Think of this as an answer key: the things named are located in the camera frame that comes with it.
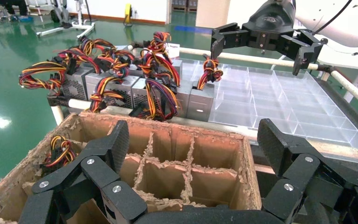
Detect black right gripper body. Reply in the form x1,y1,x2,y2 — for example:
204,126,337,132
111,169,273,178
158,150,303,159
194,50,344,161
242,0,296,51

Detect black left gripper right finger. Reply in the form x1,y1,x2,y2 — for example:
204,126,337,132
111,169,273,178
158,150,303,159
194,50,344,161
257,118,358,224

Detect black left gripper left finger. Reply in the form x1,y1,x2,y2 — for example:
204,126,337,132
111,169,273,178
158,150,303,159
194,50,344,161
18,119,149,224

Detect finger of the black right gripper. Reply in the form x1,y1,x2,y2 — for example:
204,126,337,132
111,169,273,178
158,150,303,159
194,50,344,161
211,22,250,60
276,29,324,77

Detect grey power supply with cables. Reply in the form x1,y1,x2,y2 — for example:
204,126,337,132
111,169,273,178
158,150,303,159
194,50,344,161
42,135,77,170
129,77,179,122
137,31,183,87
18,46,90,102
84,71,139,113
94,49,137,78
186,54,224,123
172,79,194,119
54,35,133,67

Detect grey power supply units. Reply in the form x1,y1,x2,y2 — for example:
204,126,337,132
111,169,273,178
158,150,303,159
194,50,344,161
47,43,358,164

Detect white table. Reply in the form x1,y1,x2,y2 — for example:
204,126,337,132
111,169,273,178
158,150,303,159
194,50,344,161
316,42,358,104

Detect clear acrylic divider tray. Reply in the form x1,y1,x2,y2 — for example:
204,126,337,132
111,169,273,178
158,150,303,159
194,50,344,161
179,57,358,155

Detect brown cardboard box with dividers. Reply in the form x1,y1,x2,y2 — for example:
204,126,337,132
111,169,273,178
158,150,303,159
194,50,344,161
0,112,263,224

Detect white metal equipment stand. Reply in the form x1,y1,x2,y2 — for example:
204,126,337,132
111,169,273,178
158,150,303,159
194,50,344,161
35,0,96,38

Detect seated person in dark clothes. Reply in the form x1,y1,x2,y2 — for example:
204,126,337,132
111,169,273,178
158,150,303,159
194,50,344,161
0,0,33,23

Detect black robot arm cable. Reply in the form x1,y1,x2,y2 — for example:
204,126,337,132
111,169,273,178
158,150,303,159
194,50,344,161
312,0,353,35

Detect yellow cable reel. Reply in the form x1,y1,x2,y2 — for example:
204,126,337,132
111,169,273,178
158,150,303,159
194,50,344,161
123,3,134,27

